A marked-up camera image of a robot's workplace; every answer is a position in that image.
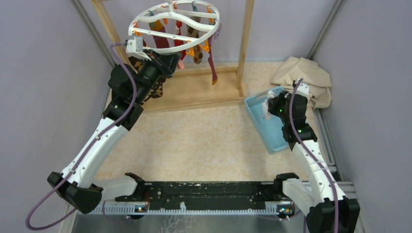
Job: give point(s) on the white round clip hanger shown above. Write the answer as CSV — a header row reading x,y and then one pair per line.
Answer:
x,y
156,25

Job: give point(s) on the red santa sock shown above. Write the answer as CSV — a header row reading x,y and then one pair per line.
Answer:
x,y
177,42

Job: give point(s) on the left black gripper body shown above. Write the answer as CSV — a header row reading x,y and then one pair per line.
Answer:
x,y
153,69

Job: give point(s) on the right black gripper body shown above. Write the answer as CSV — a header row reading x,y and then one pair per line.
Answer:
x,y
278,107

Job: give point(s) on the white sock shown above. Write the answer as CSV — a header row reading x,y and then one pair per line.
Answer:
x,y
265,105

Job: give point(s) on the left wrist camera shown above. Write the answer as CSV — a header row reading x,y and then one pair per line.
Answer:
x,y
136,48

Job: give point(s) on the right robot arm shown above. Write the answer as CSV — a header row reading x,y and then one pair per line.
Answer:
x,y
327,209

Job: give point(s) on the argyle beige sock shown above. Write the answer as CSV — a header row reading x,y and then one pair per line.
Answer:
x,y
198,51

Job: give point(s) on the beige crumpled cloth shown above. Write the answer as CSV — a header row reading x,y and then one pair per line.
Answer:
x,y
317,79

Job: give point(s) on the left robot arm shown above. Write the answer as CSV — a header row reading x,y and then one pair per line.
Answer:
x,y
76,183

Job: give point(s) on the purple yellow hanging sock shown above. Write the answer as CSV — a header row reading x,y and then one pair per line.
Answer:
x,y
211,62

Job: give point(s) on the light blue plastic basket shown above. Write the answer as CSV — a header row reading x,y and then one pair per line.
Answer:
x,y
270,131

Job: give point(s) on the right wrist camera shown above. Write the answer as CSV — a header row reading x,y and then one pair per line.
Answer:
x,y
302,89

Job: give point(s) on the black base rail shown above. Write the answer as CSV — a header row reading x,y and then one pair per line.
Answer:
x,y
259,198

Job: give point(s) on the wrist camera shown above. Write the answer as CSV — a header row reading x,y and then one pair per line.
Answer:
x,y
302,89
136,48

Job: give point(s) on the wooden hanger stand frame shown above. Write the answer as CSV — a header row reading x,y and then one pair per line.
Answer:
x,y
191,87

